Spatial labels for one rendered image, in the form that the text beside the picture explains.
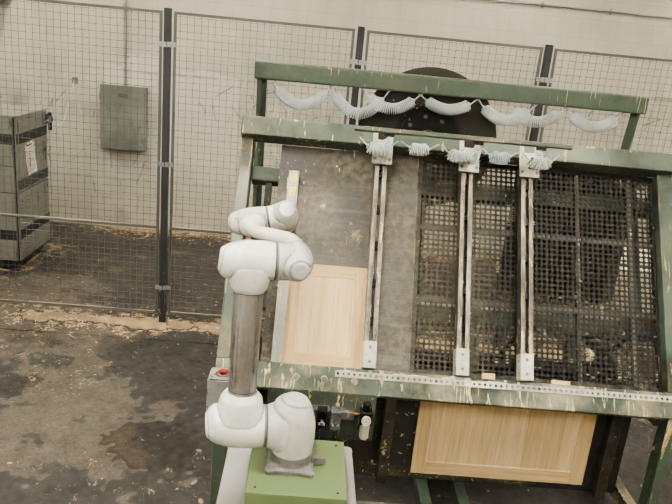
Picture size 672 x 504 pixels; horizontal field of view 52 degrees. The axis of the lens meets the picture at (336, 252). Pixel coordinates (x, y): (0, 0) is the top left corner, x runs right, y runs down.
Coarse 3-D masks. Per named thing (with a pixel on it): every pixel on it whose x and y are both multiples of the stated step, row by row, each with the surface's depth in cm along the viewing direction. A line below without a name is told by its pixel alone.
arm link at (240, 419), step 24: (240, 240) 237; (264, 240) 238; (240, 264) 231; (264, 264) 232; (240, 288) 234; (264, 288) 237; (240, 312) 237; (240, 336) 239; (240, 360) 241; (240, 384) 243; (216, 408) 246; (240, 408) 242; (264, 408) 250; (216, 432) 243; (240, 432) 244; (264, 432) 245
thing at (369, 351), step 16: (384, 144) 332; (384, 160) 342; (384, 176) 344; (384, 192) 342; (384, 208) 340; (368, 256) 338; (368, 272) 331; (368, 288) 329; (368, 304) 327; (368, 320) 325; (368, 336) 323; (368, 352) 321; (368, 368) 321
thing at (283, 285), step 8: (288, 184) 343; (296, 184) 344; (288, 192) 342; (296, 192) 343; (288, 200) 341; (296, 200) 342; (280, 280) 331; (288, 280) 331; (280, 288) 330; (288, 288) 332; (280, 296) 329; (280, 304) 328; (280, 312) 327; (280, 320) 326; (280, 328) 325; (280, 336) 324; (272, 344) 323; (280, 344) 323; (272, 352) 322; (280, 352) 322; (272, 360) 321; (280, 360) 321
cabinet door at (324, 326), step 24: (312, 288) 333; (336, 288) 334; (360, 288) 334; (288, 312) 329; (312, 312) 330; (336, 312) 331; (360, 312) 331; (288, 336) 326; (312, 336) 327; (336, 336) 328; (360, 336) 328; (288, 360) 323; (312, 360) 324; (336, 360) 325; (360, 360) 325
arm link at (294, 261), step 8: (280, 248) 235; (288, 248) 235; (296, 248) 238; (304, 248) 239; (280, 256) 233; (288, 256) 234; (296, 256) 233; (304, 256) 234; (312, 256) 240; (280, 264) 233; (288, 264) 231; (296, 264) 231; (304, 264) 232; (312, 264) 238; (280, 272) 234; (288, 272) 232; (296, 272) 232; (304, 272) 233; (296, 280) 233
